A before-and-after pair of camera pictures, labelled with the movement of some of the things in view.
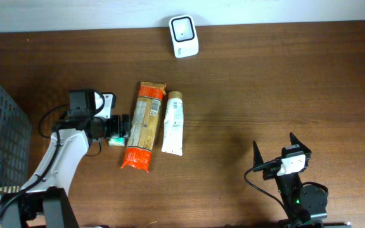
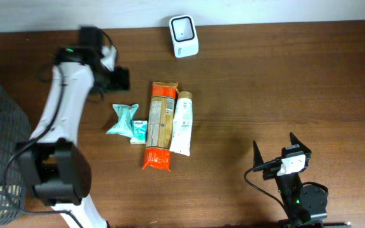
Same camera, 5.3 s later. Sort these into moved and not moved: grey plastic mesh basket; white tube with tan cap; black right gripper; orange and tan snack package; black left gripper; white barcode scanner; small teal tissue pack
Moved: white tube with tan cap; small teal tissue pack; orange and tan snack package; black left gripper
Not moved: grey plastic mesh basket; white barcode scanner; black right gripper
